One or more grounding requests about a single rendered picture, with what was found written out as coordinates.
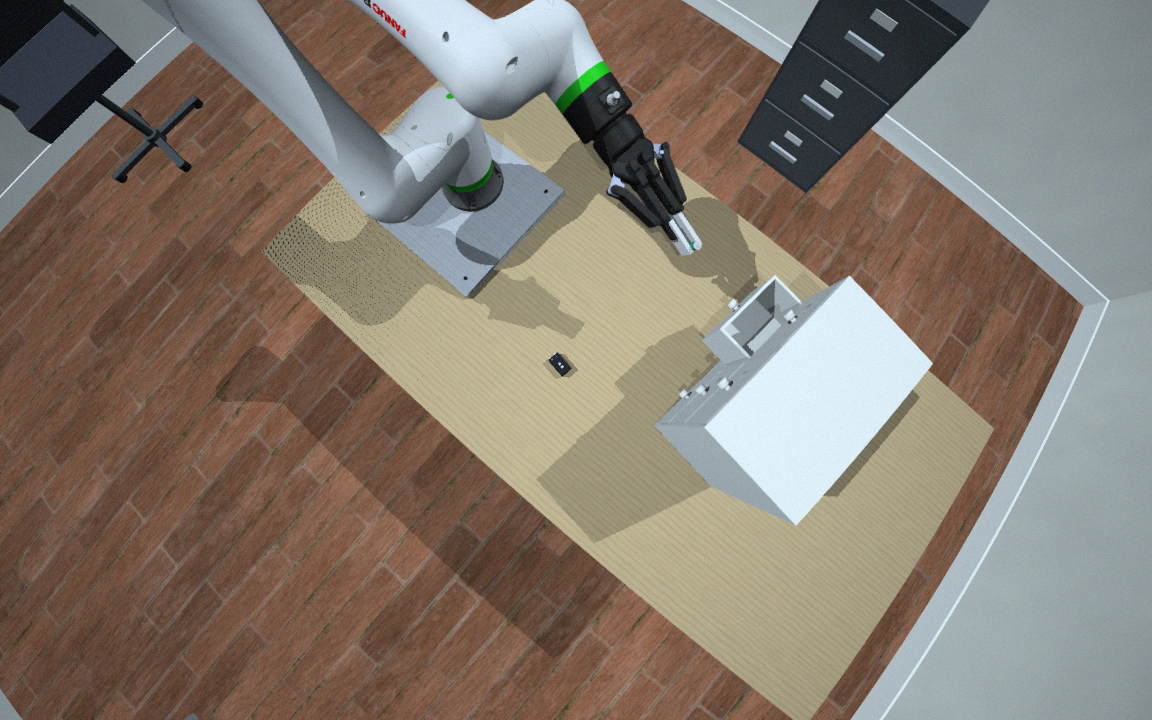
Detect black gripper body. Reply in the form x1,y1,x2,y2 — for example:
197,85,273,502
593,113,655,185

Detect white chest of drawers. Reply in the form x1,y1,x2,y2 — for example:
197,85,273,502
655,276,932,525

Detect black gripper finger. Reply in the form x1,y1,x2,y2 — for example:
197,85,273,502
606,160,694,256
641,142,702,243

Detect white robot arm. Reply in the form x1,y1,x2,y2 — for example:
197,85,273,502
142,0,632,223

